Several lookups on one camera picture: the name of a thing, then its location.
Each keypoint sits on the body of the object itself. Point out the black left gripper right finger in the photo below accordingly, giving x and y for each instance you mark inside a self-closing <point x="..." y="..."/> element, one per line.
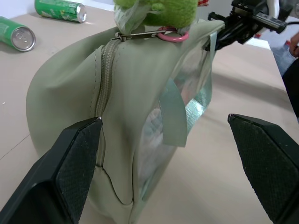
<point x="268" y="168"/>

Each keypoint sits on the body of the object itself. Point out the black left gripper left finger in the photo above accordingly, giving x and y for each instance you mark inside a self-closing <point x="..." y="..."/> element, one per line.
<point x="58" y="168"/>

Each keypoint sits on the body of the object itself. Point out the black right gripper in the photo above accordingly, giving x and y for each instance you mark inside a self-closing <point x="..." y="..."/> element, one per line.
<point x="254" y="21"/>

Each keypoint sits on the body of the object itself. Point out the green zippered pouch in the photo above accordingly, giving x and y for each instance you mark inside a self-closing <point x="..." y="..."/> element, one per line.
<point x="130" y="77"/>

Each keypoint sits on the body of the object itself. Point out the bystander in blue jeans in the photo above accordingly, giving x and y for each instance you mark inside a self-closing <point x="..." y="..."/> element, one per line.
<point x="292" y="77"/>

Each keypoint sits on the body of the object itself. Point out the green soda can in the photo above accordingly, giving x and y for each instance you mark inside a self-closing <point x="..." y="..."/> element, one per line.
<point x="14" y="32"/>
<point x="58" y="9"/>

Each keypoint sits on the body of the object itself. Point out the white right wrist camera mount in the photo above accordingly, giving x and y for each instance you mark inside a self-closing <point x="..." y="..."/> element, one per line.
<point x="273" y="7"/>

